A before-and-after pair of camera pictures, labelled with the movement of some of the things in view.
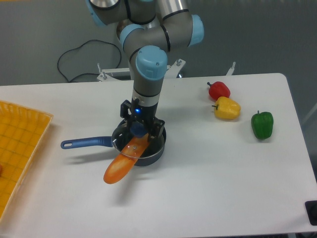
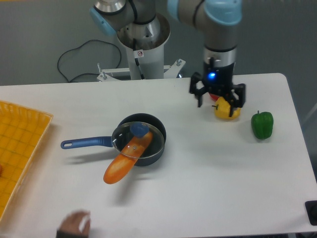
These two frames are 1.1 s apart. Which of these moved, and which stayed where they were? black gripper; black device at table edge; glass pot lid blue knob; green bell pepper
Moved: black gripper
Stayed: black device at table edge; glass pot lid blue knob; green bell pepper
